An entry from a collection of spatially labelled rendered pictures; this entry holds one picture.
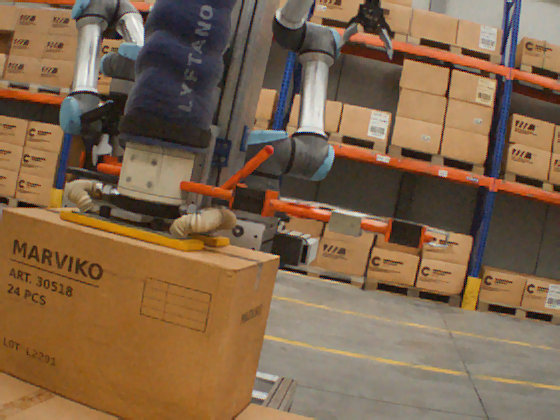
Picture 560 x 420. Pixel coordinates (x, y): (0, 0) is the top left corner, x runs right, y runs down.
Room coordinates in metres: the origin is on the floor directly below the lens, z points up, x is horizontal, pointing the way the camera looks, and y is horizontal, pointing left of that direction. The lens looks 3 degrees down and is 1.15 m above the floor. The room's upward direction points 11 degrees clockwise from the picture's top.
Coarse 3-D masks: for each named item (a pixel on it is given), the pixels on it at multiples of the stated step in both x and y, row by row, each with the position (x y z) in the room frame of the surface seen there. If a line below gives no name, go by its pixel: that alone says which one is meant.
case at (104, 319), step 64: (0, 256) 1.60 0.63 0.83; (64, 256) 1.56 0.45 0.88; (128, 256) 1.53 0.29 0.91; (192, 256) 1.52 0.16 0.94; (256, 256) 1.76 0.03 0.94; (0, 320) 1.59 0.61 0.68; (64, 320) 1.55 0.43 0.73; (128, 320) 1.52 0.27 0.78; (192, 320) 1.49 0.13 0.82; (256, 320) 1.74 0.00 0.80; (64, 384) 1.55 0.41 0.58; (128, 384) 1.52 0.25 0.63; (192, 384) 1.49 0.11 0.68
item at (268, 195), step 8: (240, 184) 1.69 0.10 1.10; (232, 192) 1.66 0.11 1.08; (240, 192) 1.65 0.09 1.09; (248, 192) 1.64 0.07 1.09; (256, 192) 1.64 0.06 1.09; (264, 192) 1.63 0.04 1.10; (272, 192) 1.66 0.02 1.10; (232, 200) 1.66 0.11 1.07; (240, 200) 1.65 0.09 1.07; (248, 200) 1.65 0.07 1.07; (256, 200) 1.64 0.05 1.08; (264, 200) 1.64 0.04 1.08; (232, 208) 1.65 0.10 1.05; (240, 208) 1.64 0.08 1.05; (248, 208) 1.64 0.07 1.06; (256, 208) 1.64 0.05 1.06; (264, 208) 1.64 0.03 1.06; (264, 216) 1.64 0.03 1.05; (272, 216) 1.71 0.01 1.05
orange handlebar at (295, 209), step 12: (108, 168) 1.74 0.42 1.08; (120, 168) 1.74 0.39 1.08; (204, 192) 1.68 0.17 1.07; (216, 192) 1.68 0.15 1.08; (228, 192) 1.67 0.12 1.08; (276, 204) 1.65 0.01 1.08; (288, 204) 1.64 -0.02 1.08; (300, 204) 1.63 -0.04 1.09; (300, 216) 1.63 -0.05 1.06; (312, 216) 1.63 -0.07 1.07; (324, 216) 1.62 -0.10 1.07; (360, 228) 1.60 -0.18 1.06; (372, 228) 1.60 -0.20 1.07; (384, 228) 1.59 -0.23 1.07
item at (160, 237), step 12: (60, 216) 1.64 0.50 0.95; (72, 216) 1.64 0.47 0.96; (84, 216) 1.63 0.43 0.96; (96, 216) 1.64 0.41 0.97; (108, 216) 1.66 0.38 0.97; (96, 228) 1.62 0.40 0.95; (108, 228) 1.61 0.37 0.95; (120, 228) 1.61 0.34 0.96; (132, 228) 1.61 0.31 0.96; (144, 228) 1.62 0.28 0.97; (156, 228) 1.62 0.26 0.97; (144, 240) 1.59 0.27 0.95; (156, 240) 1.58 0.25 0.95; (168, 240) 1.58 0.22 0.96; (180, 240) 1.59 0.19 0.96; (192, 240) 1.63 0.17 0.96
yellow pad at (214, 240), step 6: (96, 210) 1.83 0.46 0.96; (114, 216) 1.82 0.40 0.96; (168, 228) 1.78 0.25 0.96; (192, 234) 1.77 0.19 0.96; (198, 234) 1.78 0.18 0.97; (204, 234) 1.77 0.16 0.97; (210, 234) 1.79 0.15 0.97; (216, 234) 1.82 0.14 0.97; (204, 240) 1.76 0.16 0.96; (210, 240) 1.76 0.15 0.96; (216, 240) 1.75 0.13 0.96; (222, 240) 1.79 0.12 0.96; (228, 240) 1.84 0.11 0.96; (216, 246) 1.76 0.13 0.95
